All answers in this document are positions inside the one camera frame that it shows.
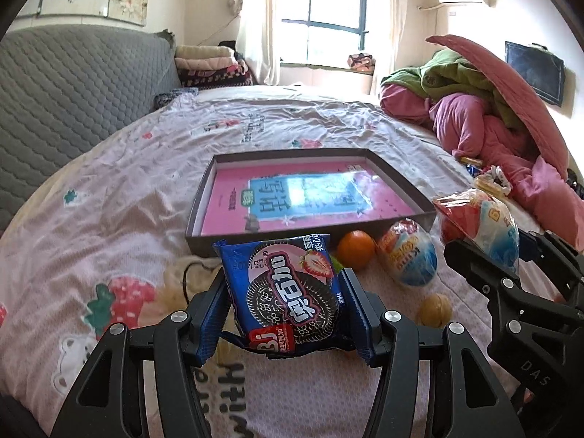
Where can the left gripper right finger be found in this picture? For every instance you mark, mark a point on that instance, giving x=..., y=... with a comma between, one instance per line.
x=465, y=398

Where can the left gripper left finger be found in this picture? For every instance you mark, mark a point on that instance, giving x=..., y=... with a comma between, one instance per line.
x=108, y=397

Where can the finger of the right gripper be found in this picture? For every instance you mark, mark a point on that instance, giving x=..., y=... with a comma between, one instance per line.
x=507, y=300
x=560, y=262

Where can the beige walnut ball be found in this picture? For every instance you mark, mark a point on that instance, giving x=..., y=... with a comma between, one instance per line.
x=435, y=311

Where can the red white egg toy packet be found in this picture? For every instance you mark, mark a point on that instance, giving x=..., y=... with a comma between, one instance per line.
x=484, y=220

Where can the cream fabric scrunchie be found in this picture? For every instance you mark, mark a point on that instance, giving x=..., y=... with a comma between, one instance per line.
x=197, y=287

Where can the blue Oreo cookie packet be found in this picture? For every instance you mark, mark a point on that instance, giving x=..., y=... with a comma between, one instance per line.
x=285, y=294

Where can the orange tangerine front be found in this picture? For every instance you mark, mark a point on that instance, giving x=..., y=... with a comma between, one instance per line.
x=349, y=354

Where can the orange tangerine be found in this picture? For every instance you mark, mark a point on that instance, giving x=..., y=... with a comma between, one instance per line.
x=356, y=249
x=349, y=354

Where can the snack wrappers pile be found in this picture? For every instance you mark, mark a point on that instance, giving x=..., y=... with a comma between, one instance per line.
x=488, y=178

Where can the blue white surprise egg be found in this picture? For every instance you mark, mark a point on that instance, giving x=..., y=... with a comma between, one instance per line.
x=407, y=254

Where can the pink strawberry bear bedsheet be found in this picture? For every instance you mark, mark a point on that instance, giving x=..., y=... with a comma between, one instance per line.
x=92, y=244

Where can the pink crumpled quilt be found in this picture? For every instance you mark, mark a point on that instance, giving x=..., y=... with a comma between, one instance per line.
x=465, y=127

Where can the orange tangerine near box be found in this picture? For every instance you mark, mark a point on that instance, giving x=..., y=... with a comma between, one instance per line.
x=356, y=249

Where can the green crumpled blanket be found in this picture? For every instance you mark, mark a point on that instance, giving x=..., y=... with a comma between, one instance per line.
x=447, y=72

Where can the grey shallow cardboard box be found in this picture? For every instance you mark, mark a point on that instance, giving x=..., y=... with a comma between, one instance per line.
x=204, y=245

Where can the small bag on windowsill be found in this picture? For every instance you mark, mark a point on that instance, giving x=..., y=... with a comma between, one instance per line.
x=361, y=62

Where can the right cream curtain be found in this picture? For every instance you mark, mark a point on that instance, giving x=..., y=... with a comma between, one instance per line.
x=386, y=24

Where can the cream curtain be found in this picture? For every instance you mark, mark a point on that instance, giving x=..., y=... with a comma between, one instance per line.
x=386, y=24
x=259, y=39

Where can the dark patterned cloth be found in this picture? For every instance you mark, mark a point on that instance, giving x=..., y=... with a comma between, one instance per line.
x=163, y=99

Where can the grey quilted headboard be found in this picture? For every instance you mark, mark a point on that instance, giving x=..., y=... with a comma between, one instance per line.
x=66, y=88

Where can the folded blankets stack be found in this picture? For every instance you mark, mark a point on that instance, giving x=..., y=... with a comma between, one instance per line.
x=211, y=67

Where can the left cream curtain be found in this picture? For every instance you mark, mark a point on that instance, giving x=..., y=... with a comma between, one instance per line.
x=259, y=39

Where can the wall mounted black television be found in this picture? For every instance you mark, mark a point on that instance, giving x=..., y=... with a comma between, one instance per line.
x=541, y=69

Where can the window with dark frame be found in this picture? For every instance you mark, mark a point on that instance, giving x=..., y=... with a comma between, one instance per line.
x=322, y=32

